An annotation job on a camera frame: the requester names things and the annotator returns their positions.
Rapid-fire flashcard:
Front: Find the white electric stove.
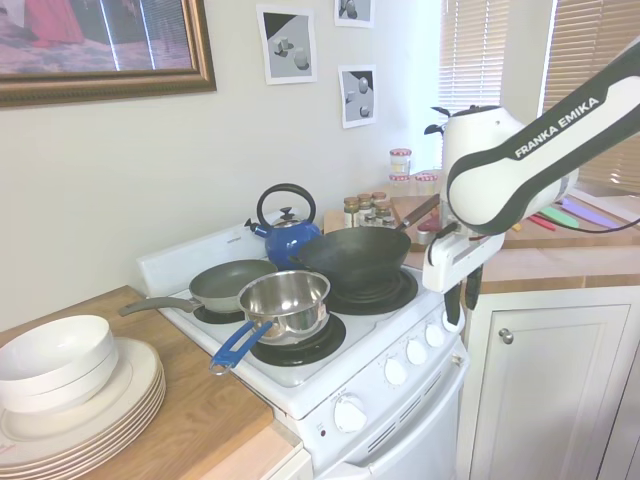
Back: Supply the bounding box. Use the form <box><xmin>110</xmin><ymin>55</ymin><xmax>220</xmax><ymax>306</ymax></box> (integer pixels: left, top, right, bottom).
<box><xmin>135</xmin><ymin>219</ymin><xmax>471</xmax><ymax>480</ymax></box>

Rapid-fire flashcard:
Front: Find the wide wooden window blind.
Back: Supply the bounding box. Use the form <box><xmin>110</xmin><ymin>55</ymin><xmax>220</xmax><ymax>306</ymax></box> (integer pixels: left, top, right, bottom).
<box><xmin>542</xmin><ymin>0</ymin><xmax>640</xmax><ymax>196</ymax></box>

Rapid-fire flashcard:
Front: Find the cream dinner plate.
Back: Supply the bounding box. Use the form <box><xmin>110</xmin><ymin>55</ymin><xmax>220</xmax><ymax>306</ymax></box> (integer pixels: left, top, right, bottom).
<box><xmin>0</xmin><ymin>372</ymin><xmax>165</xmax><ymax>450</ymax></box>
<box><xmin>0</xmin><ymin>390</ymin><xmax>167</xmax><ymax>468</ymax></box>
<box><xmin>0</xmin><ymin>397</ymin><xmax>167</xmax><ymax>476</ymax></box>
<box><xmin>0</xmin><ymin>378</ymin><xmax>166</xmax><ymax>456</ymax></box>
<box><xmin>0</xmin><ymin>384</ymin><xmax>167</xmax><ymax>462</ymax></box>
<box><xmin>0</xmin><ymin>336</ymin><xmax>164</xmax><ymax>444</ymax></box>

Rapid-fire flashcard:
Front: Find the black wok wooden handle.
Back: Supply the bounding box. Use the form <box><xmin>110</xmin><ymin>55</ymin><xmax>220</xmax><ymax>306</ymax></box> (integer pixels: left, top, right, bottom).
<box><xmin>288</xmin><ymin>194</ymin><xmax>442</xmax><ymax>287</ymax></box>

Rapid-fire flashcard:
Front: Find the narrow wooden window blind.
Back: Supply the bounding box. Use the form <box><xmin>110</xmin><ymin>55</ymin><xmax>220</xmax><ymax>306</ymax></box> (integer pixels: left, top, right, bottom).
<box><xmin>439</xmin><ymin>0</ymin><xmax>511</xmax><ymax>119</ymax></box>

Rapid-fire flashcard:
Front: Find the small greyscale shapes print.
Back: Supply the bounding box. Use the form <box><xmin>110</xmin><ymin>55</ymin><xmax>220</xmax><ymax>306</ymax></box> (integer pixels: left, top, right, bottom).
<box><xmin>333</xmin><ymin>0</ymin><xmax>375</xmax><ymax>29</ymax></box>

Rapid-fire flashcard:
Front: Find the steel saucepan blue handle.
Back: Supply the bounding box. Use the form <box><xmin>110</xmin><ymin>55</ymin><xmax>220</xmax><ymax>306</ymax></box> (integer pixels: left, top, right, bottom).
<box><xmin>208</xmin><ymin>270</ymin><xmax>332</xmax><ymax>376</ymax></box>

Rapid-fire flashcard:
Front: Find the white ceramic bowl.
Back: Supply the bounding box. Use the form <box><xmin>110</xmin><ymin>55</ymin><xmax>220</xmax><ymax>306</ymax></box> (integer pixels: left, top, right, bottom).
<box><xmin>0</xmin><ymin>349</ymin><xmax>120</xmax><ymax>415</ymax></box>
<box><xmin>0</xmin><ymin>314</ymin><xmax>119</xmax><ymax>396</ymax></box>

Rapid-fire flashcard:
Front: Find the large white oven knob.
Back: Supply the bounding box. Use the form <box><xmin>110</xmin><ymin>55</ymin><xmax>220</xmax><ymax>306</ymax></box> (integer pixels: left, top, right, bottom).
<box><xmin>333</xmin><ymin>392</ymin><xmax>369</xmax><ymax>434</ymax></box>

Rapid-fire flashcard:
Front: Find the green knife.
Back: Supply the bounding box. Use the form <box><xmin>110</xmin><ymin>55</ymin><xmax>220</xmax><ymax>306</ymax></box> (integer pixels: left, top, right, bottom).
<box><xmin>539</xmin><ymin>205</ymin><xmax>581</xmax><ymax>229</ymax></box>

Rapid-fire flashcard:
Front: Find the gold framed painting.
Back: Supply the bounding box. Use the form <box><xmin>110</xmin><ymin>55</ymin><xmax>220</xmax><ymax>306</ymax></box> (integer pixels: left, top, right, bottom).
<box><xmin>0</xmin><ymin>0</ymin><xmax>218</xmax><ymax>109</ymax></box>

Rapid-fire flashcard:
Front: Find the white cabinet panel door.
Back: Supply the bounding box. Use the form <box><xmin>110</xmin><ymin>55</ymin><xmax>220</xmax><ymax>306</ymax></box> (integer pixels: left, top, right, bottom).
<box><xmin>455</xmin><ymin>284</ymin><xmax>640</xmax><ymax>480</ymax></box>

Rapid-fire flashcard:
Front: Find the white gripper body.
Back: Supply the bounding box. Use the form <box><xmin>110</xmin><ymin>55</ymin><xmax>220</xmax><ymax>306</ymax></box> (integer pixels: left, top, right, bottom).
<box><xmin>421</xmin><ymin>231</ymin><xmax>506</xmax><ymax>294</ymax></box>

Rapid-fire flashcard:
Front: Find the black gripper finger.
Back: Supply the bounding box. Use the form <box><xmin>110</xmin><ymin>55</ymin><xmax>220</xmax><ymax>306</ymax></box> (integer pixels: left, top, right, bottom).
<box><xmin>443</xmin><ymin>282</ymin><xmax>463</xmax><ymax>325</ymax></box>
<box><xmin>463</xmin><ymin>264</ymin><xmax>484</xmax><ymax>312</ymax></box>

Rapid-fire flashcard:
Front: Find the small black coil burner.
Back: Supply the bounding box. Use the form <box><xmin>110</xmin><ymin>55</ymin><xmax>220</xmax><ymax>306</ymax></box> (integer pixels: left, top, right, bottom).
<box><xmin>193</xmin><ymin>304</ymin><xmax>246</xmax><ymax>325</ymax></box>
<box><xmin>249</xmin><ymin>314</ymin><xmax>348</xmax><ymax>366</ymax></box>

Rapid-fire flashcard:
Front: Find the large black coil burner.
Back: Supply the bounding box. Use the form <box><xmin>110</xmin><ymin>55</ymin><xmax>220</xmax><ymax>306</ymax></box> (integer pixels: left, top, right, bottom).
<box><xmin>327</xmin><ymin>269</ymin><xmax>419</xmax><ymax>316</ymax></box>

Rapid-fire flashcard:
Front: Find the greyscale spheres and cube print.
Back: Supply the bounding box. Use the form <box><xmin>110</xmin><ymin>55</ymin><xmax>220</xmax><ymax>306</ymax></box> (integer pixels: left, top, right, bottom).
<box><xmin>337</xmin><ymin>63</ymin><xmax>378</xmax><ymax>130</ymax></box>

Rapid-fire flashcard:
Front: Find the grey frying pan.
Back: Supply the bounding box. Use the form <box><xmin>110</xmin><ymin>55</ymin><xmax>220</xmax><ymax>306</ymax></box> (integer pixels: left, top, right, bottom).
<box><xmin>118</xmin><ymin>259</ymin><xmax>279</xmax><ymax>317</ymax></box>

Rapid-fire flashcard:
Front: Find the large greyscale shapes print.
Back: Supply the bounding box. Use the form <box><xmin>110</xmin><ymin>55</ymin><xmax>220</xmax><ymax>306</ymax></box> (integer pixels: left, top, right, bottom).
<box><xmin>256</xmin><ymin>3</ymin><xmax>319</xmax><ymax>86</ymax></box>

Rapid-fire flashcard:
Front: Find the blue kettle black handle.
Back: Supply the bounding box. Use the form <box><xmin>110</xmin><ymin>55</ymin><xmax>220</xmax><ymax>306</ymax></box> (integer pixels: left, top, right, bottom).
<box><xmin>243</xmin><ymin>182</ymin><xmax>322</xmax><ymax>271</ymax></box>

